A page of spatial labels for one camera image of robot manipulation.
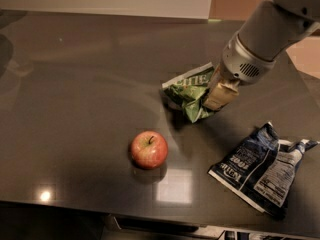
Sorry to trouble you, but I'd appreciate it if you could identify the red apple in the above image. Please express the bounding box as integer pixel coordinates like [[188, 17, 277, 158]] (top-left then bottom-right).
[[130, 131, 168, 169]]

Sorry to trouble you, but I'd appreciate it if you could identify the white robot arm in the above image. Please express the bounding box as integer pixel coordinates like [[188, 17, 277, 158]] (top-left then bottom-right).
[[203, 0, 320, 111]]

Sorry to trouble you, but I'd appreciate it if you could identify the blue chip bag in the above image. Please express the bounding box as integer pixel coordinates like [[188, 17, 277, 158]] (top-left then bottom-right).
[[208, 122, 319, 219]]

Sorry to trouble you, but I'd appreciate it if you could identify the green jalapeno chip bag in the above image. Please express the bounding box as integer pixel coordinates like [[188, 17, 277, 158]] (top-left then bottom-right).
[[162, 63, 215, 123]]

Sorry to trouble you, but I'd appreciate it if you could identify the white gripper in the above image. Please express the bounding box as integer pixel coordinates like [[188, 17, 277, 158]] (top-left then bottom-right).
[[203, 32, 275, 111]]

